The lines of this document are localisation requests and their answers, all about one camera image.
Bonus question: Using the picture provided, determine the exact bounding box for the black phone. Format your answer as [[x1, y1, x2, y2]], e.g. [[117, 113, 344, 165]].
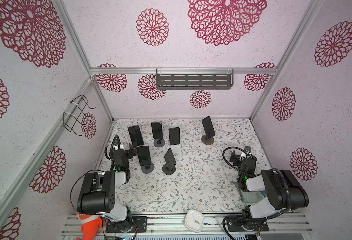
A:
[[165, 148, 176, 165], [202, 116, 216, 139], [136, 145, 152, 166], [151, 122, 164, 140], [169, 127, 180, 146], [128, 125, 145, 147]]

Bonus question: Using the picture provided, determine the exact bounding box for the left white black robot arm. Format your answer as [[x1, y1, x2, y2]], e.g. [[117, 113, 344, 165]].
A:
[[70, 135, 135, 232]]

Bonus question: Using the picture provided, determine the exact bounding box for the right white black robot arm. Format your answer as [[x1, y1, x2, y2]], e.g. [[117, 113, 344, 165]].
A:
[[222, 147, 309, 234]]

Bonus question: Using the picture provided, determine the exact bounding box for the purple grey round stand front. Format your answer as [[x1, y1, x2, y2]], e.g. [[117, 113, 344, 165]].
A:
[[141, 163, 155, 174]]

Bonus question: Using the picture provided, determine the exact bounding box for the wood base stand right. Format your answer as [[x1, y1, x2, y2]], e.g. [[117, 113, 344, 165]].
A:
[[201, 135, 215, 145]]

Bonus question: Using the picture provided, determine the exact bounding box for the grey round stand back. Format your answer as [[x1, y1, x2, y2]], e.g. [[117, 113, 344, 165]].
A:
[[153, 139, 165, 148]]

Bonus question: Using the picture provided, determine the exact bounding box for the dark grey round stand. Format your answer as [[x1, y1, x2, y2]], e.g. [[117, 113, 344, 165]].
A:
[[162, 164, 176, 176]]

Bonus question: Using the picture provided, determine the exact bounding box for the white square clock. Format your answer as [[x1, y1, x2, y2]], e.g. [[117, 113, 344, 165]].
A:
[[184, 210, 205, 233]]

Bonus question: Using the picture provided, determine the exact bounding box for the red orange plush toy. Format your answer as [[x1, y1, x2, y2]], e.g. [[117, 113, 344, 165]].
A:
[[77, 213, 103, 240]]

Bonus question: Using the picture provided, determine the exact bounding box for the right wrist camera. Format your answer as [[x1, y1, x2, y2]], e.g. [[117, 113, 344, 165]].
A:
[[241, 146, 252, 158]]

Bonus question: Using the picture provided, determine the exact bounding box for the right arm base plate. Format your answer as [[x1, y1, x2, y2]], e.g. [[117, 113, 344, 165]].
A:
[[225, 217, 270, 232]]

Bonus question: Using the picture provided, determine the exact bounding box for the black wire wall rack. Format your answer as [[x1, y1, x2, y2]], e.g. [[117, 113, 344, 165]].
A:
[[62, 95, 95, 137]]

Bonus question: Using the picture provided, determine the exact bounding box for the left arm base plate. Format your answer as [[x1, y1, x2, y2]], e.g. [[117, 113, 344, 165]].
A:
[[105, 216, 148, 234]]

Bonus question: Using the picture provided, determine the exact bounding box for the aluminium front rail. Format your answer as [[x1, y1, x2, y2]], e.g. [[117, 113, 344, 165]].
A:
[[61, 212, 314, 238]]

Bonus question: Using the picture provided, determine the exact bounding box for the dark grey wall shelf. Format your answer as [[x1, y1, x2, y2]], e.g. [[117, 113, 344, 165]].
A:
[[155, 69, 234, 90]]

